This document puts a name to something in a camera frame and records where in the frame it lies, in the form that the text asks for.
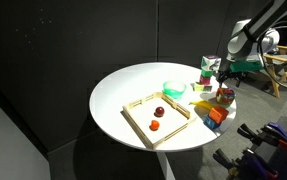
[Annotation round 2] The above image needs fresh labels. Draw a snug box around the black gripper body green mount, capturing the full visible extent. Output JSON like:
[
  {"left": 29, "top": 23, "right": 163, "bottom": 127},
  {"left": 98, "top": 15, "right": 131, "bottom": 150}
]
[{"left": 221, "top": 61, "right": 263, "bottom": 82}]

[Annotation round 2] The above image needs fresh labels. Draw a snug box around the colourful number nine block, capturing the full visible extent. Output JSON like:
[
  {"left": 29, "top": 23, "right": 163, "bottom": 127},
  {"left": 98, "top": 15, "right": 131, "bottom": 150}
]
[{"left": 216, "top": 88, "right": 236, "bottom": 104}]

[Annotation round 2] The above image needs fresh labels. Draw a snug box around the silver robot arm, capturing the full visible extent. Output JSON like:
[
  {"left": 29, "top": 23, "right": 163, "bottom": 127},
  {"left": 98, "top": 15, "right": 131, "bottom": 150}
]
[{"left": 227, "top": 0, "right": 287, "bottom": 68}]

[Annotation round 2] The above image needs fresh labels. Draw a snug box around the green stacked block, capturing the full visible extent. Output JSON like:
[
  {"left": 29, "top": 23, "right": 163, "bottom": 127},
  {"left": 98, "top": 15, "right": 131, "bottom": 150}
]
[{"left": 201, "top": 69, "right": 213, "bottom": 78}]

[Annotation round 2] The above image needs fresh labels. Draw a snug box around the white checkered top block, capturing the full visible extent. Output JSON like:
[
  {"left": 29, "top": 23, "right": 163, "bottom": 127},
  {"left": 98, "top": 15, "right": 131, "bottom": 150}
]
[{"left": 201, "top": 55, "right": 221, "bottom": 71}]

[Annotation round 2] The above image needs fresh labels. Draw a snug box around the magenta stacked block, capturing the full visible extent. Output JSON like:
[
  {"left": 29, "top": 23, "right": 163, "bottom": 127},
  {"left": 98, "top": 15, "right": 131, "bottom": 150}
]
[{"left": 199, "top": 75, "right": 211, "bottom": 85}]

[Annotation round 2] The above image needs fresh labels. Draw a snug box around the pale yellow bottom block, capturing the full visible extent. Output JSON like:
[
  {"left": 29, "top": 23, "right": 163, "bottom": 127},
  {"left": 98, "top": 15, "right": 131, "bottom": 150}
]
[{"left": 193, "top": 83, "right": 212, "bottom": 92}]

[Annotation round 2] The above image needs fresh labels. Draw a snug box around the orange block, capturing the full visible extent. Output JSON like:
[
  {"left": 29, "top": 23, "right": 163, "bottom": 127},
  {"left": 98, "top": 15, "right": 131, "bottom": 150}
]
[{"left": 209, "top": 106, "right": 229, "bottom": 123}]

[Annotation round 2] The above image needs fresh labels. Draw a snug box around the blue block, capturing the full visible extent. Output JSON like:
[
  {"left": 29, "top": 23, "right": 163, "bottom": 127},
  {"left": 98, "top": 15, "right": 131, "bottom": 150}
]
[{"left": 203, "top": 115, "right": 220, "bottom": 129}]

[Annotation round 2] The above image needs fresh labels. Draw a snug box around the wooden tray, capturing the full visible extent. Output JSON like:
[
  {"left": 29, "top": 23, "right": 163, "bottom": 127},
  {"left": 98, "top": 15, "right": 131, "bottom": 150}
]
[{"left": 123, "top": 92, "right": 196, "bottom": 150}]

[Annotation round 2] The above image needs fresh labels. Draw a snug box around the yellow toy banana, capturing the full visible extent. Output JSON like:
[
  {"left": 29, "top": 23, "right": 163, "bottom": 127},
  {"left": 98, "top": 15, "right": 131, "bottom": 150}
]
[{"left": 190, "top": 100, "right": 213, "bottom": 111}]

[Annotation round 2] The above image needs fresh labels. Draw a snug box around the green translucent bowl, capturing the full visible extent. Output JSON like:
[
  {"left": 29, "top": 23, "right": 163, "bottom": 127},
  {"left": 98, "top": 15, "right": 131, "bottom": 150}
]
[{"left": 163, "top": 80, "right": 186, "bottom": 99}]

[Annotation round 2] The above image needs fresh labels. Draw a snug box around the purple orange clamp upper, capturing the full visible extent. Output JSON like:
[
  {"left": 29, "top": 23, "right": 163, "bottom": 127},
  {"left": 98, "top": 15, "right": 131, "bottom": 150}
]
[{"left": 237, "top": 122, "right": 287, "bottom": 147}]

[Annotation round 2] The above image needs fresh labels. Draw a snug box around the purple orange clamp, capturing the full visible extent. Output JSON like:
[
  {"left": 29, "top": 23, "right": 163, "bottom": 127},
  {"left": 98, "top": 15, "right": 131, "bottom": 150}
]
[
  {"left": 213, "top": 149, "right": 279, "bottom": 180},
  {"left": 237, "top": 122, "right": 287, "bottom": 147}
]

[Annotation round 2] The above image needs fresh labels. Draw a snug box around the white round table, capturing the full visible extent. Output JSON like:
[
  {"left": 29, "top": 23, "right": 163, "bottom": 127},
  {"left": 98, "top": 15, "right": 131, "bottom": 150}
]
[{"left": 88, "top": 61, "right": 237, "bottom": 180}]

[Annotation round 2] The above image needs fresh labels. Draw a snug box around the dark red ball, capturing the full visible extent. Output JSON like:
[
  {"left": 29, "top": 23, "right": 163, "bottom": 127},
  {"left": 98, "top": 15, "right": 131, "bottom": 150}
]
[{"left": 155, "top": 107, "right": 165, "bottom": 117}]

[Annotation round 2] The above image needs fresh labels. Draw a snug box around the orange red toy fruit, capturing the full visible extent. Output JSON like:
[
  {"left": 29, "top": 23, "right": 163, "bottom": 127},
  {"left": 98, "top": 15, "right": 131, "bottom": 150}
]
[{"left": 150, "top": 120, "right": 160, "bottom": 131}]

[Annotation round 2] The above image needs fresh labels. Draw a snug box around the purple orange clamp lower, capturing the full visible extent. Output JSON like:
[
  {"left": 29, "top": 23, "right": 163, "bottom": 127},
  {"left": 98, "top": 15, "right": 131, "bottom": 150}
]
[{"left": 213, "top": 149, "right": 279, "bottom": 180}]

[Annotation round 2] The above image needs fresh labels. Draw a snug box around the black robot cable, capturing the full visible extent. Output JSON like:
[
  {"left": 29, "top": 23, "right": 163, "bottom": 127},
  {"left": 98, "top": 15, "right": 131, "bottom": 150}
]
[{"left": 256, "top": 20, "right": 287, "bottom": 94}]

